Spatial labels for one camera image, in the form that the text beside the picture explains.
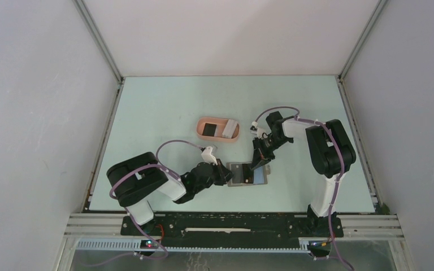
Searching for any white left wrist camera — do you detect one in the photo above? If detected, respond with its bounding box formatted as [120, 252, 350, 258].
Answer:
[201, 145, 218, 165]

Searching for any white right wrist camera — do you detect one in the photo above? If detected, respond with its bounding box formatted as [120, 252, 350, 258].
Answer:
[250, 121, 267, 139]

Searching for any peach plastic card tray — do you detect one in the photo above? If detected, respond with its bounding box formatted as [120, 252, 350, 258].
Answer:
[196, 117, 240, 143]

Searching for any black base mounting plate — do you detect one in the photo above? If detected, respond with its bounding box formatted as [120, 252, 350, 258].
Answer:
[120, 211, 344, 249]

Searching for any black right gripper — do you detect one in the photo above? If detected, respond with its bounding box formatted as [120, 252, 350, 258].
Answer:
[250, 134, 291, 171]

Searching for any taupe leather card holder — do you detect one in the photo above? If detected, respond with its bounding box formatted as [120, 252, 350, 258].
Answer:
[227, 162, 271, 187]

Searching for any white cable duct strip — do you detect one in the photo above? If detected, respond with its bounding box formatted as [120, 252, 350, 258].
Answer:
[75, 238, 310, 253]

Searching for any stack of credit cards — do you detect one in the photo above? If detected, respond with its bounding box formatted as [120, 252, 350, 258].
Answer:
[222, 119, 238, 138]

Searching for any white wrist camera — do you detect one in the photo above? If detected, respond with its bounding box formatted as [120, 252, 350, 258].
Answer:
[250, 121, 267, 139]
[201, 145, 218, 165]

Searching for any aluminium frame rail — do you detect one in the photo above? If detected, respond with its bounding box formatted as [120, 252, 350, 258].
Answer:
[64, 213, 126, 238]

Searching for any black VIP credit card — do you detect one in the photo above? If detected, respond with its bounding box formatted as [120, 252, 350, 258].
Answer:
[242, 163, 254, 184]

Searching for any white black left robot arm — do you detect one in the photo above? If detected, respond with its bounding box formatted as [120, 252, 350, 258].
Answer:
[106, 152, 233, 235]

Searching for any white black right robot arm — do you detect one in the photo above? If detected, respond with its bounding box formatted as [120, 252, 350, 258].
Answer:
[250, 108, 357, 236]

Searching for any black card in tray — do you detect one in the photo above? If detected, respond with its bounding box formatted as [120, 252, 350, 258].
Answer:
[202, 123, 217, 137]

